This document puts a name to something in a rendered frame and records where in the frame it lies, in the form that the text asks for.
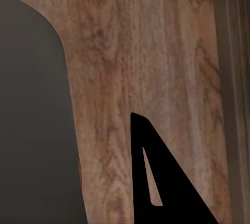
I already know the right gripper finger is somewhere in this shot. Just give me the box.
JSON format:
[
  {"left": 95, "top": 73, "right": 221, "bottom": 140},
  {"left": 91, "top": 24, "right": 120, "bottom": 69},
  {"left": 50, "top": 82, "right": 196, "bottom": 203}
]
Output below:
[{"left": 130, "top": 113, "right": 218, "bottom": 224}]

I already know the trash can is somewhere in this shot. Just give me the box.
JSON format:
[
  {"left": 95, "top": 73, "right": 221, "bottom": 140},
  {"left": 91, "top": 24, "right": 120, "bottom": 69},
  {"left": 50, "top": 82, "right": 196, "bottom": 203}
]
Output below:
[{"left": 0, "top": 0, "right": 88, "bottom": 224}]

